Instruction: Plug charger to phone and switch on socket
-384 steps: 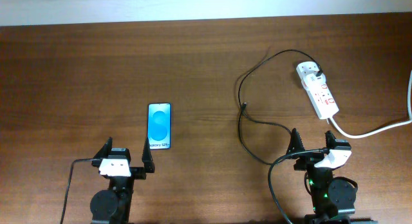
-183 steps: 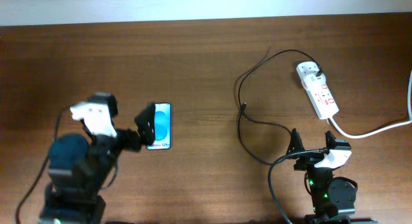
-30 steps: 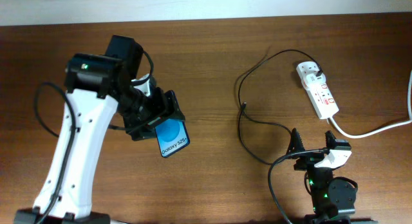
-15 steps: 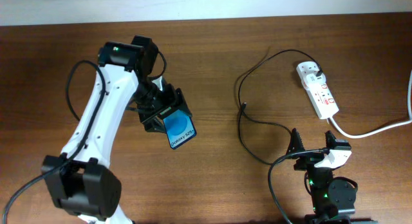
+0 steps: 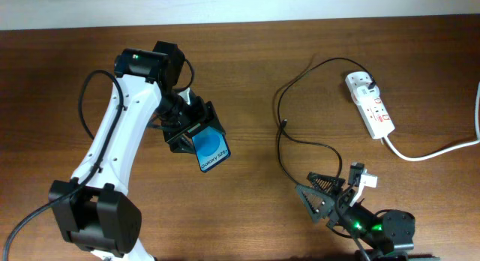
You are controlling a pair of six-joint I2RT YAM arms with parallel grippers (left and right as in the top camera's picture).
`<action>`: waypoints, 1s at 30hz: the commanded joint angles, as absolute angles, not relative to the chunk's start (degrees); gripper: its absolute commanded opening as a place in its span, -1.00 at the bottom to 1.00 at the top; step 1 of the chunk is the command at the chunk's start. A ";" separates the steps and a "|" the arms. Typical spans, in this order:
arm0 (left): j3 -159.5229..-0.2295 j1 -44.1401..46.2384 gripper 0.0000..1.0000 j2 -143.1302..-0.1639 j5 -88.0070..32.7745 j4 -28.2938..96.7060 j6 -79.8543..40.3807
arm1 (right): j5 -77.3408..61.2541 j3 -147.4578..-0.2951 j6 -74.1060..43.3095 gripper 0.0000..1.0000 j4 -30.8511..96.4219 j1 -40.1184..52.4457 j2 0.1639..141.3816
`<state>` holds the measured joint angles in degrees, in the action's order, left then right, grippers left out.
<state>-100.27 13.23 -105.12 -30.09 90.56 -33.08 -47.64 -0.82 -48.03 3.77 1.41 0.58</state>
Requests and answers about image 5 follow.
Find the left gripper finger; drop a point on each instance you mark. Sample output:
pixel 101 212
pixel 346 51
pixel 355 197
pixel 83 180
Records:
pixel 212 119
pixel 179 143

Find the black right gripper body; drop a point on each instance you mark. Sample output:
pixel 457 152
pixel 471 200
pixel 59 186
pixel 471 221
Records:
pixel 345 202

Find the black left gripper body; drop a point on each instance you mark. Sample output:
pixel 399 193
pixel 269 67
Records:
pixel 179 118

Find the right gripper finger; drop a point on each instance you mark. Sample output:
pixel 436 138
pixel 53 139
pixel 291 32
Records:
pixel 327 184
pixel 318 203

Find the blue Galaxy smartphone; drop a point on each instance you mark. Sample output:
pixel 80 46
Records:
pixel 211 148

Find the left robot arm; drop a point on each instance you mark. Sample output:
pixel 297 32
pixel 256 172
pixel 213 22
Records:
pixel 92 209

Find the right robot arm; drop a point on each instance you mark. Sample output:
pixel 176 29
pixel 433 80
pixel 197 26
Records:
pixel 383 235

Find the white charger plug adapter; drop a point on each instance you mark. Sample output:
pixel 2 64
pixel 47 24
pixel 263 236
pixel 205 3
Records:
pixel 364 95

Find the white power strip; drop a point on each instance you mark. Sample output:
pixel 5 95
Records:
pixel 374 114

